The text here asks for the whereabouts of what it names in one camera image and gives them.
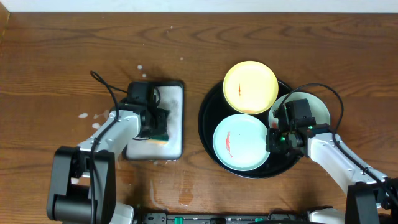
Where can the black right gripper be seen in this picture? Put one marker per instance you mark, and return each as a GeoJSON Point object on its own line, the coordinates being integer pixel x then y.
{"type": "Point", "coordinates": [272, 146]}

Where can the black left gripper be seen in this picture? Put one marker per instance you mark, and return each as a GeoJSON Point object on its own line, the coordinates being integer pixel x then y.
{"type": "Point", "coordinates": [160, 125]}

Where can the green yellow sponge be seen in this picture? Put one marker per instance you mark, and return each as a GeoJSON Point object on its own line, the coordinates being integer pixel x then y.
{"type": "Point", "coordinates": [161, 139]}

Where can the white plate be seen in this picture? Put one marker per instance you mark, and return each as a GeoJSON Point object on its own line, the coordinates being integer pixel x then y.
{"type": "Point", "coordinates": [318, 108]}

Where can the light blue plate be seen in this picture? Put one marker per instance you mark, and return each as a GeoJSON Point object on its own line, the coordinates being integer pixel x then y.
{"type": "Point", "coordinates": [239, 142]}

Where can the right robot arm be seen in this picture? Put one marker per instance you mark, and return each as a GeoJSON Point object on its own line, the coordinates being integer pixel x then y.
{"type": "Point", "coordinates": [371, 196]}

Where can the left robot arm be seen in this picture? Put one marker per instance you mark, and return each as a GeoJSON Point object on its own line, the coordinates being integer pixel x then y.
{"type": "Point", "coordinates": [83, 179]}

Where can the rectangular black soap tray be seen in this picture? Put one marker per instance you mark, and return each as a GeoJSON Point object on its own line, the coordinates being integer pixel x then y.
{"type": "Point", "coordinates": [170, 96]}

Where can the round black tray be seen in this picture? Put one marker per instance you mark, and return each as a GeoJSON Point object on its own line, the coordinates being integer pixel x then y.
{"type": "Point", "coordinates": [213, 110]}

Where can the yellow plate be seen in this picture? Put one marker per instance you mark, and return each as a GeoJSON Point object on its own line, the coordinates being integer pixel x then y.
{"type": "Point", "coordinates": [250, 87]}

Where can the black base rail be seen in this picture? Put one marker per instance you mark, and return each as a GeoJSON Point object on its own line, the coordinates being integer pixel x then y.
{"type": "Point", "coordinates": [164, 218]}

